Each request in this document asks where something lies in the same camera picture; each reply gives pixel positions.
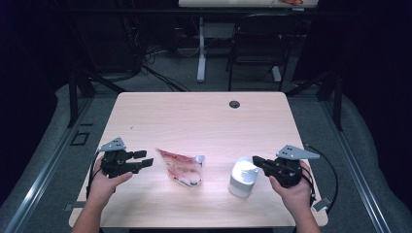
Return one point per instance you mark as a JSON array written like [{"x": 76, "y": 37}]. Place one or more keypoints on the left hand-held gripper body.
[{"x": 116, "y": 161}]

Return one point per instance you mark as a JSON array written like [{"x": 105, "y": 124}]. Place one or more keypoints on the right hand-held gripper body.
[{"x": 288, "y": 168}]

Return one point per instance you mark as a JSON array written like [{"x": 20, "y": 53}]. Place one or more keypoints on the white translucent cup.
[{"x": 243, "y": 178}]

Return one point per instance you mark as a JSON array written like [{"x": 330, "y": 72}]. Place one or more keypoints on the clear red-printed plastic pouch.
[{"x": 183, "y": 168}]

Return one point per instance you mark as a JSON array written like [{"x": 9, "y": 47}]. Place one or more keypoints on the person's right hand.
[{"x": 296, "y": 197}]

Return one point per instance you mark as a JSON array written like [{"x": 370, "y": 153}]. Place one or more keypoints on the person's left hand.
[{"x": 102, "y": 189}]

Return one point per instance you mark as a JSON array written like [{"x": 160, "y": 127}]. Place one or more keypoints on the square floor socket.
[{"x": 79, "y": 138}]

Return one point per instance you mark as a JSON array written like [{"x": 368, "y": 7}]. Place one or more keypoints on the black metal stand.
[
  {"x": 74, "y": 97},
  {"x": 338, "y": 97}
]

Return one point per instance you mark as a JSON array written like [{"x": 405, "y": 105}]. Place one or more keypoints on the black folding chair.
[{"x": 262, "y": 39}]

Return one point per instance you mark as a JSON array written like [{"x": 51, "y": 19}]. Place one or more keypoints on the white-legged background desk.
[{"x": 201, "y": 48}]

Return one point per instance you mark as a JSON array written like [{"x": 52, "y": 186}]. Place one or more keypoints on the orange thing on background desk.
[{"x": 291, "y": 2}]

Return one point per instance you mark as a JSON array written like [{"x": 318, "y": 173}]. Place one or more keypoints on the grey metal bracket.
[
  {"x": 322, "y": 204},
  {"x": 73, "y": 206}
]

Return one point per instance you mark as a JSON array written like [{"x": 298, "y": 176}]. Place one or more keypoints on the aluminium floor rail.
[
  {"x": 42, "y": 174},
  {"x": 359, "y": 181}
]

